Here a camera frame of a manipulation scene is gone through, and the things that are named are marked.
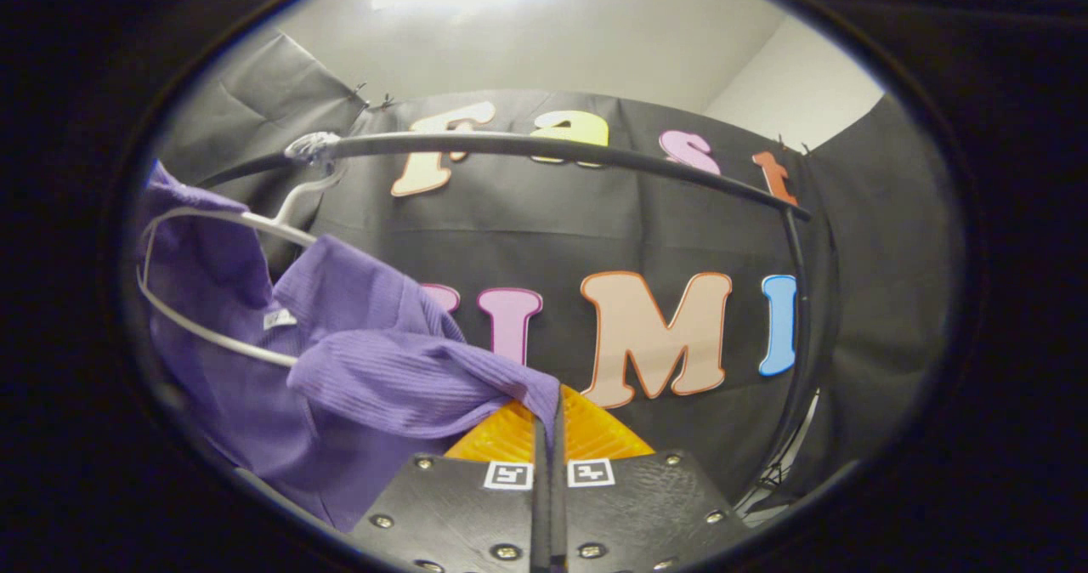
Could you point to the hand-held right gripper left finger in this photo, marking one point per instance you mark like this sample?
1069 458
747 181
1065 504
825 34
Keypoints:
459 505

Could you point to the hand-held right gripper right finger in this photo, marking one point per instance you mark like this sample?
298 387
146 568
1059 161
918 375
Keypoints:
637 505

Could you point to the purple knit cardigan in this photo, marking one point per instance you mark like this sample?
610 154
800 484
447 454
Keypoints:
374 377

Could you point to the large white plastic hanger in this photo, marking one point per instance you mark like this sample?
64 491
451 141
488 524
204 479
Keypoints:
255 218

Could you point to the black clothes rack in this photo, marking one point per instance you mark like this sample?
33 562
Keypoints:
527 145

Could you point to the black tripod stand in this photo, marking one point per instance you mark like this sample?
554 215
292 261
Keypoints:
778 462

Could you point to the black backdrop cloth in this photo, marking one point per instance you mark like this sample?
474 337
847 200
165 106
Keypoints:
646 224

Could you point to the clear tape wrap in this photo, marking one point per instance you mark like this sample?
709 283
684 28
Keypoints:
313 146

